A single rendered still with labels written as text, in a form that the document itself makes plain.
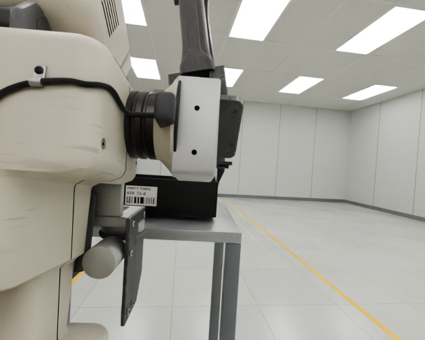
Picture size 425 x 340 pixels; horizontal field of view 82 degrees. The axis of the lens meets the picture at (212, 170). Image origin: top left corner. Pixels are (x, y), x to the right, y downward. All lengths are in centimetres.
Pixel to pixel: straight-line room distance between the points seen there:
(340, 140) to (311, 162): 122
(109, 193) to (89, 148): 19
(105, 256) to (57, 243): 8
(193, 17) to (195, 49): 7
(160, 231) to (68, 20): 51
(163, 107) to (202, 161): 7
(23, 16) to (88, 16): 6
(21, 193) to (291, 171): 810
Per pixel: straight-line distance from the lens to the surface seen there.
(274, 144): 804
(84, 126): 23
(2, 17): 34
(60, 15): 33
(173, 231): 69
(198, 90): 29
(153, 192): 79
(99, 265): 38
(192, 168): 27
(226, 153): 35
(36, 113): 25
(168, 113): 25
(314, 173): 860
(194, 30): 51
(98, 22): 35
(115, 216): 41
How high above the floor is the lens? 98
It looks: 1 degrees down
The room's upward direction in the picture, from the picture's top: 4 degrees clockwise
